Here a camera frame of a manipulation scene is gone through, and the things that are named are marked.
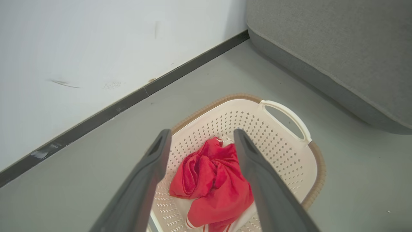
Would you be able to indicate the black wall baseboard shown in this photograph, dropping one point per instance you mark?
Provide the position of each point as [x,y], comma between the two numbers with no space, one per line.
[128,100]

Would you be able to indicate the red garment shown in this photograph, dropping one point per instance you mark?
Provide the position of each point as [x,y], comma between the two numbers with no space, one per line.
[215,183]

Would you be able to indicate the cream perforated laundry basket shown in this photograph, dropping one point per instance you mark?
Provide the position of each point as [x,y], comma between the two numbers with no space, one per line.
[276,151]

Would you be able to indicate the grey fabric sofa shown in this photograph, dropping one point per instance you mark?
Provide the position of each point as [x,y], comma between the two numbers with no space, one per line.
[347,48]

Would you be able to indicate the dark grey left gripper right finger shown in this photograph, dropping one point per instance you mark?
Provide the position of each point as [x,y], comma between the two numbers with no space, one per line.
[273,196]

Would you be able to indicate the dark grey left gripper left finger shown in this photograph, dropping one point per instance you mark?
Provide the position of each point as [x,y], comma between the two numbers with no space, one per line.
[138,193]

